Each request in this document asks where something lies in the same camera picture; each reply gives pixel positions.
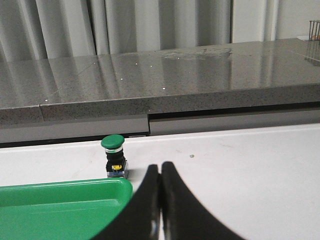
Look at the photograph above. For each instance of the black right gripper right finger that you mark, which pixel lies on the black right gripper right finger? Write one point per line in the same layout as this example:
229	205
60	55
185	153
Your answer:
184	217

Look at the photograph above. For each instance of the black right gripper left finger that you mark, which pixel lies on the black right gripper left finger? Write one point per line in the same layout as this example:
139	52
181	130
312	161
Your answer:
140	218

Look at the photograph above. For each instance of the green mushroom push button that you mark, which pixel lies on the green mushroom push button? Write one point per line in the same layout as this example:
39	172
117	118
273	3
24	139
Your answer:
116	163

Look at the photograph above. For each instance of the green plastic tray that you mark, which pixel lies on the green plastic tray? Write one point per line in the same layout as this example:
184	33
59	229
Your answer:
70	210

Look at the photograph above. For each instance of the grey stone counter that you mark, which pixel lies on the grey stone counter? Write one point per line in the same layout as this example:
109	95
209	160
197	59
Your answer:
207	88

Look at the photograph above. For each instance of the grey curtain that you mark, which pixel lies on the grey curtain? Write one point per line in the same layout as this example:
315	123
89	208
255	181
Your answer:
49	29

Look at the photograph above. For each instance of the wire basket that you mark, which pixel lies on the wire basket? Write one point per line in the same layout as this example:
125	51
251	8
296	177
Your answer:
314	30

